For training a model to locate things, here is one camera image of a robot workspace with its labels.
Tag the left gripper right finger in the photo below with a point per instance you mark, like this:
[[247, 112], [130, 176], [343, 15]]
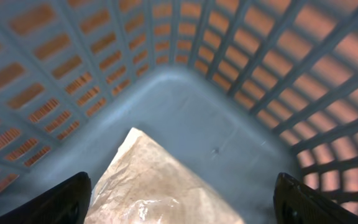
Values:
[[296, 203]]

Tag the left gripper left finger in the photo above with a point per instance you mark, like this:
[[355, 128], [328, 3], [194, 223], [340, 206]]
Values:
[[66, 203]]

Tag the beige snack bag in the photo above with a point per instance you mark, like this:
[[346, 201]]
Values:
[[146, 184]]

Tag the grey plastic mesh basket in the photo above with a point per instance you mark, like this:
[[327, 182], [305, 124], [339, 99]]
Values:
[[238, 91]]

